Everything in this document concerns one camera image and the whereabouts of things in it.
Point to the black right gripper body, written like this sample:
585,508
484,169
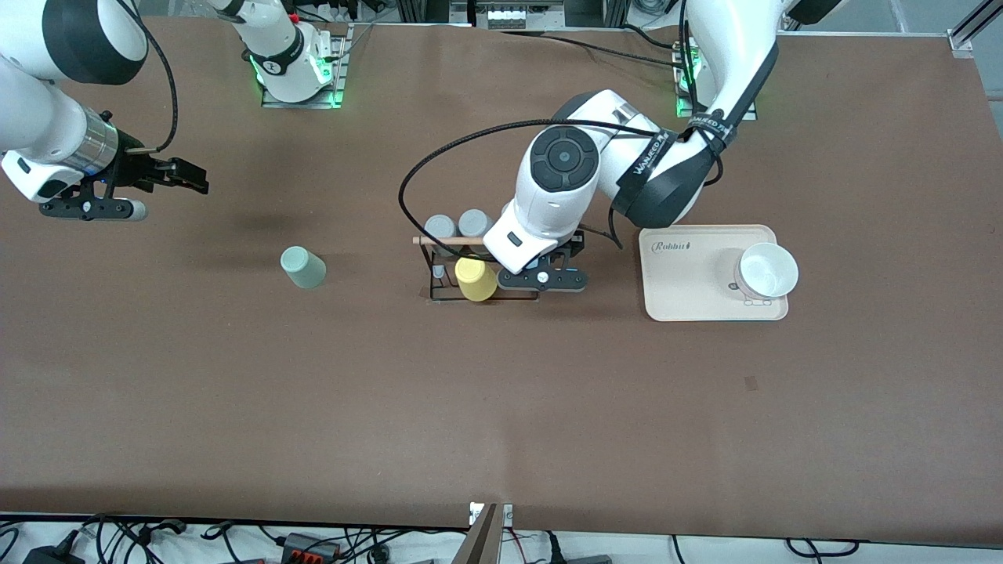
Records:
132,172

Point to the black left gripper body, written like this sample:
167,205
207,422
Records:
573,244

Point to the pale green cup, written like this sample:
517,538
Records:
302,268

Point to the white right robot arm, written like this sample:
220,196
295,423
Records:
31,110

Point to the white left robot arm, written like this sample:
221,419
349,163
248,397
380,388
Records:
564,204

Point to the grey cup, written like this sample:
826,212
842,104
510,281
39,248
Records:
440,227
474,222

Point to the yellow cup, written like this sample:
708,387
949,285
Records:
474,282

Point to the beige tray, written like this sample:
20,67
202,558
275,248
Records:
682,301

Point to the white bowl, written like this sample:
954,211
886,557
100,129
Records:
768,270

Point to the grey connector block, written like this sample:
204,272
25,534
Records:
508,17

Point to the black orange power strip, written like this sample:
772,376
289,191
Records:
309,547

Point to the black power adapter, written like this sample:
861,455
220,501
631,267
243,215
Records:
51,556

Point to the white mount bracket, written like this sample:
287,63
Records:
508,513

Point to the grey metal post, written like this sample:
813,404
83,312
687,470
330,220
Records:
479,544

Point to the metal corner bracket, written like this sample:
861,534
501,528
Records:
960,41

